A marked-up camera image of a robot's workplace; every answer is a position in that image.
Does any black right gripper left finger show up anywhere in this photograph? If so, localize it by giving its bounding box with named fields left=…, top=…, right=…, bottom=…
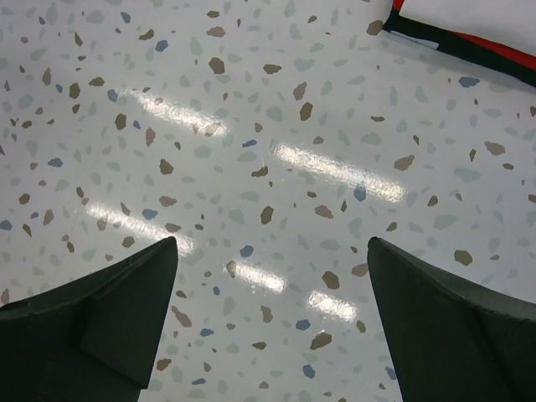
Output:
left=1, top=237, right=178, bottom=401

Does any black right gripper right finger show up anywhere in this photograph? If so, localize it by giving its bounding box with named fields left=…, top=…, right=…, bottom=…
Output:
left=367, top=237, right=535, bottom=401

